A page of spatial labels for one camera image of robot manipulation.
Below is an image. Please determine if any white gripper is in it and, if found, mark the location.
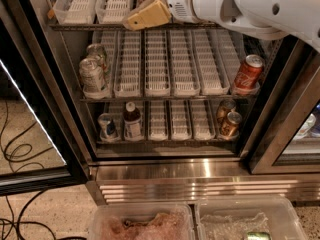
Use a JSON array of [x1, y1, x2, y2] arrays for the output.
[[122, 0, 199, 30]]

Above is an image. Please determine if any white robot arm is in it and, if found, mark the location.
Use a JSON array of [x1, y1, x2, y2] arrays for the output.
[[122, 0, 320, 51]]

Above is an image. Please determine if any white green can rear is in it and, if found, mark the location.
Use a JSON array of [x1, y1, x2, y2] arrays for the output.
[[86, 43, 109, 74]]

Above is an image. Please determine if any white green can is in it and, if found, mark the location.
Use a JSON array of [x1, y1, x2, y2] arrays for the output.
[[86, 43, 109, 74], [79, 58, 106, 93]]

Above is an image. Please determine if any white green can front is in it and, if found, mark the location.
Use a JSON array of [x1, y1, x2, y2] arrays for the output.
[[79, 58, 106, 93]]

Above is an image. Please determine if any red coke can middle shelf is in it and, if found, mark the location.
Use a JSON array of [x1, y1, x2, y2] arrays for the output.
[[234, 54, 264, 90]]

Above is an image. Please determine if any gold can rear bottom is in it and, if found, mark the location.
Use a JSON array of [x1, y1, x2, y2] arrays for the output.
[[216, 99, 236, 124]]

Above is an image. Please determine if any gold can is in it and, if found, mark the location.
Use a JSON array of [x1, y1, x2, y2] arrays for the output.
[[220, 111, 242, 137], [216, 99, 236, 124]]

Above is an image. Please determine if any blue silver can bottom shelf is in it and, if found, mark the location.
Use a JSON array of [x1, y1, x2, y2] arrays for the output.
[[98, 113, 118, 140]]

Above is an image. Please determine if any gold can front bottom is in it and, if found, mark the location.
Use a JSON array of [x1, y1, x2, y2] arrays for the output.
[[220, 111, 242, 137]]

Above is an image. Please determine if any glass fridge door left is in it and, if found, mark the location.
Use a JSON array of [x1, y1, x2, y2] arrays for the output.
[[0, 0, 90, 195]]

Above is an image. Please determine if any steel fridge base grille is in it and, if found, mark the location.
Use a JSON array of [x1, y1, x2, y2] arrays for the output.
[[86, 159, 320, 205]]

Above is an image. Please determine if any right fridge glass door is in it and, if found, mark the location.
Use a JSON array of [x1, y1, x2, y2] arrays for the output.
[[250, 40, 320, 174]]

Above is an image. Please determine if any green can in bin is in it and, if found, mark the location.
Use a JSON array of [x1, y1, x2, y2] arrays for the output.
[[246, 232, 271, 240]]

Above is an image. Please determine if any brown bottle white cap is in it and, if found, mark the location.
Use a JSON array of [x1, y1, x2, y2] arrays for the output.
[[123, 102, 142, 138]]

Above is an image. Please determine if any clear bin with brown contents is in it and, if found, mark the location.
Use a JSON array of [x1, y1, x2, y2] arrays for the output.
[[87, 202, 195, 240]]

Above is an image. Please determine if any clear bin with bubble wrap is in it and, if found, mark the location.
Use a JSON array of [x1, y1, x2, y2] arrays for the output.
[[194, 196, 308, 240]]

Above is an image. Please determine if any top wire shelf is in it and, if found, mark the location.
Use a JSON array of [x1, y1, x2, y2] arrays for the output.
[[49, 22, 222, 31]]

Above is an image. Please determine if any wire shelf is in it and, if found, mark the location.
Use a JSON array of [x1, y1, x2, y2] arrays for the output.
[[80, 95, 258, 103], [49, 22, 222, 31], [96, 139, 236, 145]]

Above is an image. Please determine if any middle wire shelf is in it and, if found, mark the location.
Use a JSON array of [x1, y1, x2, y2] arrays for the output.
[[80, 95, 258, 103]]

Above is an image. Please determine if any bottom wire shelf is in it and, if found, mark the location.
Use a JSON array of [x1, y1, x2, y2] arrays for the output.
[[96, 139, 236, 145]]

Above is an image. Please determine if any black floor cable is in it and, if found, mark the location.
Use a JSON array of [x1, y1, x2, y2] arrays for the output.
[[0, 100, 88, 240]]

